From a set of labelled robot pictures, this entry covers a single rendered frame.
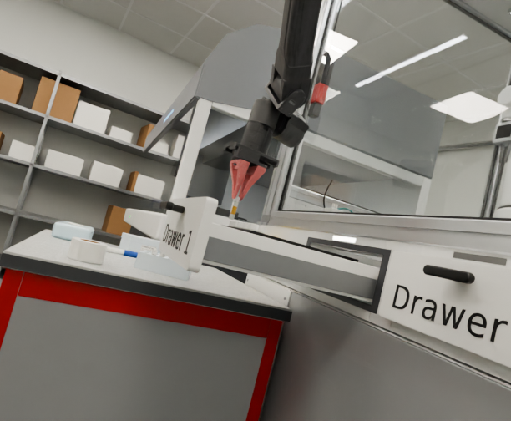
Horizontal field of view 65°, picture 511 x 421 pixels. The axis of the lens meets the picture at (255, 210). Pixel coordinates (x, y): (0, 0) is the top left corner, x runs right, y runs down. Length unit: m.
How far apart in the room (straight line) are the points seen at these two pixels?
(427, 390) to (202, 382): 0.46
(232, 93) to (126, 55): 3.52
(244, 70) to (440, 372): 1.33
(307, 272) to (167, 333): 0.34
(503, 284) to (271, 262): 0.31
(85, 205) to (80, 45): 1.72
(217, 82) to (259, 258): 1.10
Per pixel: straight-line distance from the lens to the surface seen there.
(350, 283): 0.72
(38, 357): 0.87
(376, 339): 0.73
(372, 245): 0.78
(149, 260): 0.95
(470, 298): 0.59
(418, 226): 0.70
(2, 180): 4.80
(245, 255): 0.62
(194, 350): 0.89
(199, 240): 0.58
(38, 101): 4.41
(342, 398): 0.80
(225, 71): 1.66
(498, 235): 0.62
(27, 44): 5.01
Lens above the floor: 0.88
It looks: 5 degrees up
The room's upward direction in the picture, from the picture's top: 15 degrees clockwise
